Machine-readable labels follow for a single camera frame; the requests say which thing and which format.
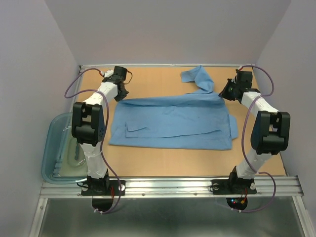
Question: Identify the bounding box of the purple cable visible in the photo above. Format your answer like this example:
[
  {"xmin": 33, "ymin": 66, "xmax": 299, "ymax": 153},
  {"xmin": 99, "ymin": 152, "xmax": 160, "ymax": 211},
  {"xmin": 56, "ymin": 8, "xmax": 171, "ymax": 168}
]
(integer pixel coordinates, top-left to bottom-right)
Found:
[
  {"xmin": 64, "ymin": 68, "xmax": 125, "ymax": 215},
  {"xmin": 231, "ymin": 64, "xmax": 277, "ymax": 214}
]

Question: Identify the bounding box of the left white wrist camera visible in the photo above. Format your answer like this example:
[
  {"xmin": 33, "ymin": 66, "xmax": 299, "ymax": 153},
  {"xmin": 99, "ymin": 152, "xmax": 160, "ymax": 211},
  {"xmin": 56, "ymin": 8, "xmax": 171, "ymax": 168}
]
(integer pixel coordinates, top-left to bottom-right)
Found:
[{"xmin": 99, "ymin": 69, "xmax": 114, "ymax": 78}]

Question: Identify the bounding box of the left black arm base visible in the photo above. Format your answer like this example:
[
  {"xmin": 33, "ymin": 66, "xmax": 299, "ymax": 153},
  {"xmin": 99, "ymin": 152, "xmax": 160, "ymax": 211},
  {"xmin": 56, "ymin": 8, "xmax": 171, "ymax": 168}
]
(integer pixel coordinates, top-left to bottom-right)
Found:
[{"xmin": 78, "ymin": 179, "xmax": 126, "ymax": 197}]

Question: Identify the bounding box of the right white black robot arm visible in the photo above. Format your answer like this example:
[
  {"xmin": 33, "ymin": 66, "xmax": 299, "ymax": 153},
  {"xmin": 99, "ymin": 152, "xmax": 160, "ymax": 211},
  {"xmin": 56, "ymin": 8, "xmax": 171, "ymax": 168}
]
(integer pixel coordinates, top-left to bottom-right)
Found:
[{"xmin": 212, "ymin": 67, "xmax": 291, "ymax": 195}]

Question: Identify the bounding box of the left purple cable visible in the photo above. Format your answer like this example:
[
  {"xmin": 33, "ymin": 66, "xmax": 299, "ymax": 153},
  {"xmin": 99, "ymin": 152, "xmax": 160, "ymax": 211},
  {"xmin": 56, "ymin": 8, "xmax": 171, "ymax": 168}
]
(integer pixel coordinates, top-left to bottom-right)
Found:
[{"xmin": 64, "ymin": 68, "xmax": 125, "ymax": 215}]

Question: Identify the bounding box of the light blue long sleeve shirt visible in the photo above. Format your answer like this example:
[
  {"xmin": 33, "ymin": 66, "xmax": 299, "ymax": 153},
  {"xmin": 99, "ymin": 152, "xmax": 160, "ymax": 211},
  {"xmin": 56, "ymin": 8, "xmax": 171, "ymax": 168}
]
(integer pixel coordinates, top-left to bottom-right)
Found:
[{"xmin": 109, "ymin": 66, "xmax": 238, "ymax": 150}]

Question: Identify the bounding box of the clear blue plastic bin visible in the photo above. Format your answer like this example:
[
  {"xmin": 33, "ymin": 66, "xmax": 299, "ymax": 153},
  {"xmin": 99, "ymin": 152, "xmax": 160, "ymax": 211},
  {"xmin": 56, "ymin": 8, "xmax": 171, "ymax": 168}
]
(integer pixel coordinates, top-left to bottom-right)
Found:
[{"xmin": 41, "ymin": 113, "xmax": 87, "ymax": 184}]

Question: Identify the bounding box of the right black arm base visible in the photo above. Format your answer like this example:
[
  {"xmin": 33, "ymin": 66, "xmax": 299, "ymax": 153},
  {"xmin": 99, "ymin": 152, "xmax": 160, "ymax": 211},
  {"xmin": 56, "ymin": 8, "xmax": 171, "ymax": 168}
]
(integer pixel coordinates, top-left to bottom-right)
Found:
[{"xmin": 209, "ymin": 179, "xmax": 257, "ymax": 195}]

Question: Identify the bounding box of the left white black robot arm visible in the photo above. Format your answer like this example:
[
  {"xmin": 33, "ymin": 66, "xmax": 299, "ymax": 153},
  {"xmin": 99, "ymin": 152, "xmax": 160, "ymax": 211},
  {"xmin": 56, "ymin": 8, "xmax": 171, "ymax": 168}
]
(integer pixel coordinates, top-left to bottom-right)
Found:
[{"xmin": 71, "ymin": 66, "xmax": 129, "ymax": 196}]

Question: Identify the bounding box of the aluminium front rail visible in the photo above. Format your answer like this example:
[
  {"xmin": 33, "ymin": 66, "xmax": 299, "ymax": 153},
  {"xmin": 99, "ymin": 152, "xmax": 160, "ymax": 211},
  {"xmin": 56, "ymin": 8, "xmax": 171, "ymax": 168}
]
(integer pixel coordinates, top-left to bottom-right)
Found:
[{"xmin": 39, "ymin": 176, "xmax": 304, "ymax": 199}]

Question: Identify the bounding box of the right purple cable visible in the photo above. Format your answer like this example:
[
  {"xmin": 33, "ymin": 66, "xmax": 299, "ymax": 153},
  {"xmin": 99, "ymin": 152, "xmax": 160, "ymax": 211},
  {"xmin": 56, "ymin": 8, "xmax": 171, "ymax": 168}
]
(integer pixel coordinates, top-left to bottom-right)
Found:
[{"xmin": 231, "ymin": 64, "xmax": 277, "ymax": 214}]

